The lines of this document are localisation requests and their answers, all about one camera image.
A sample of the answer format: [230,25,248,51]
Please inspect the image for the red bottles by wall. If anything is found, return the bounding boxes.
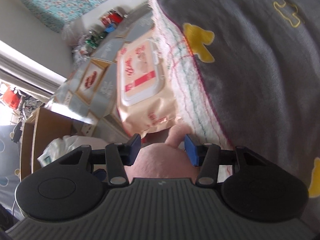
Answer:
[99,9,124,27]

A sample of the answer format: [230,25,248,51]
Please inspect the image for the white plastic bag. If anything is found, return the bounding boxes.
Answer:
[37,135,107,167]

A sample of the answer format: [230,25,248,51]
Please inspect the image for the grey quilt with yellow patches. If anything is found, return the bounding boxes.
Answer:
[149,0,319,231]

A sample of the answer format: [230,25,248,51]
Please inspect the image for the person's right hand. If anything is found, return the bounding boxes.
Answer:
[125,124,199,181]

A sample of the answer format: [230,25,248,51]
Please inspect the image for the peach wet wipes pack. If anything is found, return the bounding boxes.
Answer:
[117,30,181,137]

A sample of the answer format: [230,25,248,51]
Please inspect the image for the green bottles by wall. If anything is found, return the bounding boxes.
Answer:
[85,30,107,49]

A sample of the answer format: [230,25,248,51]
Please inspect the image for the brown cardboard box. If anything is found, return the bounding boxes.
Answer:
[20,108,73,180]

